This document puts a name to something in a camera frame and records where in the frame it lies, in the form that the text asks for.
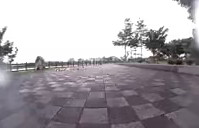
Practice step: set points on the chequered paving slab plaza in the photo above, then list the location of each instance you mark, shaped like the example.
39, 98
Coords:
97, 100

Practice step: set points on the large standing stone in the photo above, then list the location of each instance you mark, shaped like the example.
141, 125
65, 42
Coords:
39, 62

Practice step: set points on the pale kerb strip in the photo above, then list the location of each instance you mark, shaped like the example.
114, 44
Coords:
187, 69

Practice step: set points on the low railing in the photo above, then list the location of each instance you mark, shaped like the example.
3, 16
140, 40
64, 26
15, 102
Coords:
23, 66

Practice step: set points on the row of bushes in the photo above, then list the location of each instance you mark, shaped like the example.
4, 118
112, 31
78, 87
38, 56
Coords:
83, 61

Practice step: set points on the row of trees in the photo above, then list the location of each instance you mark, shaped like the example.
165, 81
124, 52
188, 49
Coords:
153, 41

